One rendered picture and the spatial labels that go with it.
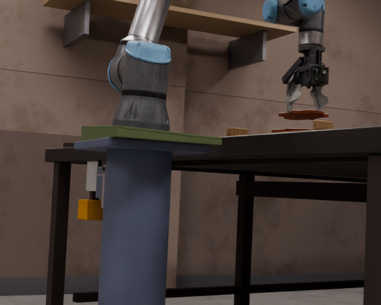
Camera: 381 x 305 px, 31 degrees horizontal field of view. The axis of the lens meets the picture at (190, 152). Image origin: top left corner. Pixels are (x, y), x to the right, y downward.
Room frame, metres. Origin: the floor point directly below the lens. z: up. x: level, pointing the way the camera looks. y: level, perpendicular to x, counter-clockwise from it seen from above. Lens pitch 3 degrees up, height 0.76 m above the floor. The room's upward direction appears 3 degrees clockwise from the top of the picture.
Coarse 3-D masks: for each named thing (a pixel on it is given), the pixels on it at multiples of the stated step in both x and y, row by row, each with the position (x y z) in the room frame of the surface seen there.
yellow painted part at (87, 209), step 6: (90, 192) 2.74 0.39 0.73; (90, 198) 2.74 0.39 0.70; (96, 198) 2.73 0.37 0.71; (84, 204) 2.70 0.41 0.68; (90, 204) 2.69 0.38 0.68; (96, 204) 2.70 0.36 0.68; (78, 210) 2.75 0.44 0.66; (84, 210) 2.70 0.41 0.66; (90, 210) 2.69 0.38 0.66; (96, 210) 2.70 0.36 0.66; (102, 210) 2.71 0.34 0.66; (78, 216) 2.74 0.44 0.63; (84, 216) 2.70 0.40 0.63; (90, 216) 2.69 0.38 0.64; (96, 216) 2.70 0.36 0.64; (102, 216) 2.71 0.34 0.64
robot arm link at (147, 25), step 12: (144, 0) 1.85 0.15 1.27; (156, 0) 1.84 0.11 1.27; (168, 0) 1.86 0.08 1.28; (144, 12) 1.84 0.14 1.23; (156, 12) 1.84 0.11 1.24; (132, 24) 1.86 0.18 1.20; (144, 24) 1.84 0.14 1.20; (156, 24) 1.85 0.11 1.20; (132, 36) 1.84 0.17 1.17; (144, 36) 1.84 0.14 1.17; (156, 36) 1.86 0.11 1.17; (120, 48) 1.84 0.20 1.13; (108, 72) 1.88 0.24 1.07; (120, 84) 1.82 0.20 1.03
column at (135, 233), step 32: (128, 160) 1.67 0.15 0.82; (160, 160) 1.69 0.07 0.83; (128, 192) 1.67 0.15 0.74; (160, 192) 1.70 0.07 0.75; (128, 224) 1.67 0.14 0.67; (160, 224) 1.70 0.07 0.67; (128, 256) 1.67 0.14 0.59; (160, 256) 1.71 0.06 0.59; (128, 288) 1.67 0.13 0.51; (160, 288) 1.71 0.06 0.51
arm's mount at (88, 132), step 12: (84, 132) 1.77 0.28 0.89; (96, 132) 1.68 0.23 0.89; (108, 132) 1.60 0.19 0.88; (120, 132) 1.55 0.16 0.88; (132, 132) 1.56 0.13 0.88; (144, 132) 1.58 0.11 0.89; (156, 132) 1.59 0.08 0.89; (168, 132) 1.60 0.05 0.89; (204, 144) 1.67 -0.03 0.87; (216, 144) 1.66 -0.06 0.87
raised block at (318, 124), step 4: (316, 120) 1.84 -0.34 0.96; (320, 120) 1.85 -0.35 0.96; (316, 124) 1.84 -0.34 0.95; (320, 124) 1.85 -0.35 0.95; (324, 124) 1.85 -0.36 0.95; (328, 124) 1.86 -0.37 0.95; (332, 124) 1.87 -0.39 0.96; (316, 128) 1.84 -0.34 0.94; (320, 128) 1.85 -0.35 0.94; (324, 128) 1.85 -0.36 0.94; (328, 128) 1.86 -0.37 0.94; (332, 128) 1.87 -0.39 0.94
